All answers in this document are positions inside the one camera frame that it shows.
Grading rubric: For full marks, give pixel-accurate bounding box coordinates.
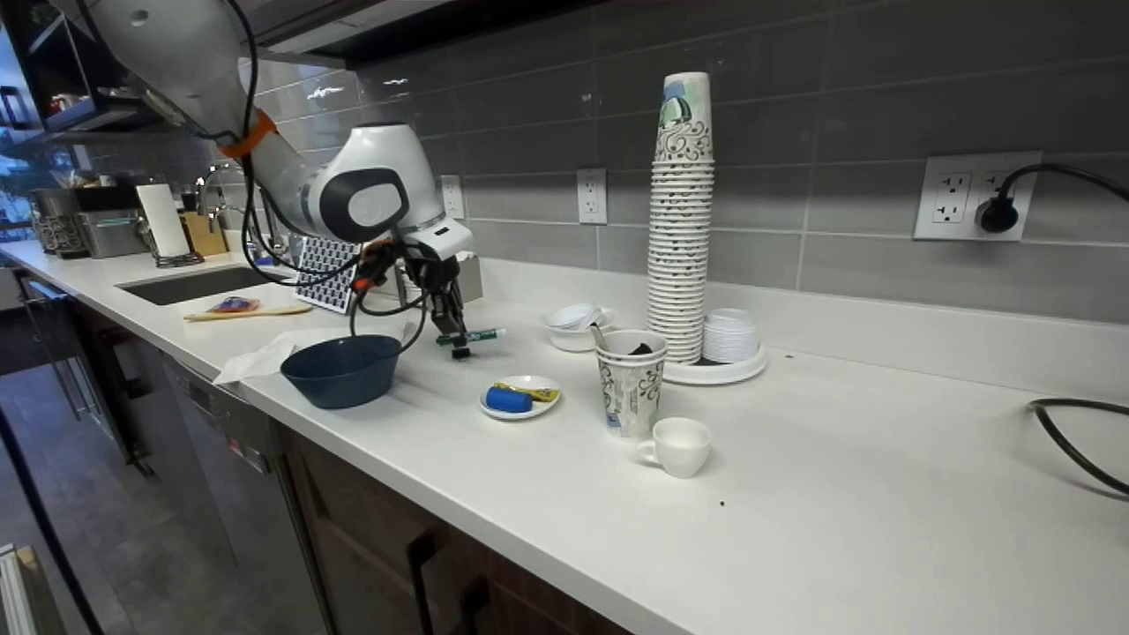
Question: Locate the small plate with blue item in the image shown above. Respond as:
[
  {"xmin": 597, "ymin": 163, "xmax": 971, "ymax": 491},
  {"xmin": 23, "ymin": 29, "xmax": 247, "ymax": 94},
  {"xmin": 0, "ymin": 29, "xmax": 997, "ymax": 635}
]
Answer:
[{"xmin": 478, "ymin": 370, "xmax": 568, "ymax": 427}]

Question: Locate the white outlet with black plug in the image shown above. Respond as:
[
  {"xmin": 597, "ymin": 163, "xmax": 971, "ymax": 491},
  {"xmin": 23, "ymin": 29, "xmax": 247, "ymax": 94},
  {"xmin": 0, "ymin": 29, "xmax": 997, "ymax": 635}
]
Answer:
[{"xmin": 909, "ymin": 150, "xmax": 1049, "ymax": 247}]

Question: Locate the white upright card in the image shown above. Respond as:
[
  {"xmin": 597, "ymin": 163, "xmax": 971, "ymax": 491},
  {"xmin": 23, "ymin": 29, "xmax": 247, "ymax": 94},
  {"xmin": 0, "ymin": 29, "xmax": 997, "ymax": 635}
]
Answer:
[{"xmin": 132, "ymin": 180, "xmax": 198, "ymax": 271}]

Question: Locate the short white cup stack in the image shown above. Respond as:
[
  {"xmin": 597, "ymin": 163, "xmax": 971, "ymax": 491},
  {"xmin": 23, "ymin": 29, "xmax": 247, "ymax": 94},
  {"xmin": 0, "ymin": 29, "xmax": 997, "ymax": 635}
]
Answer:
[{"xmin": 699, "ymin": 304, "xmax": 761, "ymax": 366}]

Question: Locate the white single wall outlet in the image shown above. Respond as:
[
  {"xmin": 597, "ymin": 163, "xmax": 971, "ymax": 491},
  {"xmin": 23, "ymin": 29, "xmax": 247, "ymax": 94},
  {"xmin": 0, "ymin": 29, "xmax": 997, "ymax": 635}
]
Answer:
[{"xmin": 575, "ymin": 165, "xmax": 615, "ymax": 231}]

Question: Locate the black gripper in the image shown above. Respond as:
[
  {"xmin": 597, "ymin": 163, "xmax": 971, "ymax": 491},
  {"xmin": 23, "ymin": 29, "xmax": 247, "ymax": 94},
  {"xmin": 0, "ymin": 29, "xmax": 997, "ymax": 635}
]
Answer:
[{"xmin": 400, "ymin": 239, "xmax": 472, "ymax": 346}]

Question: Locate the small white cup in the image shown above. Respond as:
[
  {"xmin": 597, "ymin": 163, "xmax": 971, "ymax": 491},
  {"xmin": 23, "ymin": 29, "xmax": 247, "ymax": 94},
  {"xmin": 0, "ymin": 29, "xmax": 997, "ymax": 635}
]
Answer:
[{"xmin": 632, "ymin": 414, "xmax": 718, "ymax": 479}]

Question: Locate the orange strap on arm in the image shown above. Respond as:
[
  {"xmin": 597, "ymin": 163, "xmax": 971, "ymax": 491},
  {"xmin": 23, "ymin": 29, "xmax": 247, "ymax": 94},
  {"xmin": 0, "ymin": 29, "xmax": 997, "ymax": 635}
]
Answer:
[{"xmin": 218, "ymin": 108, "xmax": 284, "ymax": 165}]

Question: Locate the white double wall outlet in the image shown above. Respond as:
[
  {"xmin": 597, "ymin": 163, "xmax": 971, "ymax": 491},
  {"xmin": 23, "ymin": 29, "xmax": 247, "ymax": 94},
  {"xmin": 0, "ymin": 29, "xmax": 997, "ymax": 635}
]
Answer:
[{"xmin": 436, "ymin": 174, "xmax": 465, "ymax": 221}]

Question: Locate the green marker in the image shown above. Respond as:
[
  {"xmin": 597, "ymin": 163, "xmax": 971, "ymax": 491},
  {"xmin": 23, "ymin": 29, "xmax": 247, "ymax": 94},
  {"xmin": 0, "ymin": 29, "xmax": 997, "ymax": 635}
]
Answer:
[{"xmin": 436, "ymin": 327, "xmax": 505, "ymax": 352}]

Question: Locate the small white bowl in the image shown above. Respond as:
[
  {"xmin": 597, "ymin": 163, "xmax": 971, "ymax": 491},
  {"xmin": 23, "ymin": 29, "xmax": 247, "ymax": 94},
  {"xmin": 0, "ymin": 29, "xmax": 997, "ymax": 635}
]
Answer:
[{"xmin": 541, "ymin": 299, "xmax": 617, "ymax": 358}]

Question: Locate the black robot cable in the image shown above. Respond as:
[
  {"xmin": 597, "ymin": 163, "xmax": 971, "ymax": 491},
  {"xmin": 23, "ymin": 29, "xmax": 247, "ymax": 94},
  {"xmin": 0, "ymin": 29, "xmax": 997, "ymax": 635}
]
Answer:
[{"xmin": 218, "ymin": 0, "xmax": 436, "ymax": 358}]

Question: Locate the counter sink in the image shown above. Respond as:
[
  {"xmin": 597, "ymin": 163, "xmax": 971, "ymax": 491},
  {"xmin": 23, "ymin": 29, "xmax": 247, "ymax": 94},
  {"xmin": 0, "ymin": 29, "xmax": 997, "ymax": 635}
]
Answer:
[{"xmin": 117, "ymin": 265, "xmax": 277, "ymax": 312}]

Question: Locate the grey countertop appliance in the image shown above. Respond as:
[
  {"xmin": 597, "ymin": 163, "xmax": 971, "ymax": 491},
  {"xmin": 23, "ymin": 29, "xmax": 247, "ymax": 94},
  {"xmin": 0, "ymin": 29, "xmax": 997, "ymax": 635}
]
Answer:
[{"xmin": 31, "ymin": 184, "xmax": 152, "ymax": 263}]

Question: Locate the black white checkerboard board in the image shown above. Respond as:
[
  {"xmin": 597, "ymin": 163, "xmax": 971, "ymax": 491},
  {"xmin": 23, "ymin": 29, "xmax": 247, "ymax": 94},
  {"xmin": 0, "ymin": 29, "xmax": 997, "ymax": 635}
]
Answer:
[{"xmin": 280, "ymin": 231, "xmax": 359, "ymax": 317}]

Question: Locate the dark blue bowl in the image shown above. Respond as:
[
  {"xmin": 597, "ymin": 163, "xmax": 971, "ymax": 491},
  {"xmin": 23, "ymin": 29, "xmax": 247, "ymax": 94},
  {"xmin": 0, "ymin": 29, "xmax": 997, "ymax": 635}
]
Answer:
[{"xmin": 280, "ymin": 333, "xmax": 406, "ymax": 414}]

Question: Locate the wooden spoon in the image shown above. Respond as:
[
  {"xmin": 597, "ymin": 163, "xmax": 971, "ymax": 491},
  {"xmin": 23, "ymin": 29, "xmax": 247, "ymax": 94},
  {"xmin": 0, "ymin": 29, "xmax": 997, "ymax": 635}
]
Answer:
[{"xmin": 183, "ymin": 293, "xmax": 318, "ymax": 325}]

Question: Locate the thick black cable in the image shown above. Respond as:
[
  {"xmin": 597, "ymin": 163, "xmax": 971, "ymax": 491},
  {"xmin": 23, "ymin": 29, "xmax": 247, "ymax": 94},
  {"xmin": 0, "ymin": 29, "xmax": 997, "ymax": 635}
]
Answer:
[{"xmin": 1028, "ymin": 397, "xmax": 1129, "ymax": 502}]

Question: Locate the white plate under cups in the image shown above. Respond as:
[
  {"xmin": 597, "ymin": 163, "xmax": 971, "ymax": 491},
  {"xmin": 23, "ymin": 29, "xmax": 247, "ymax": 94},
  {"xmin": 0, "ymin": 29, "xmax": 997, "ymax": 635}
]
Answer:
[{"xmin": 660, "ymin": 340, "xmax": 772, "ymax": 391}]

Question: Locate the tall paper cup stack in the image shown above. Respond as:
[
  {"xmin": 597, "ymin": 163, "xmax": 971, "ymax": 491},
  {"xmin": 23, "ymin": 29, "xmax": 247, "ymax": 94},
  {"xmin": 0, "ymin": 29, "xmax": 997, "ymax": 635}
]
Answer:
[{"xmin": 645, "ymin": 69, "xmax": 720, "ymax": 366}]

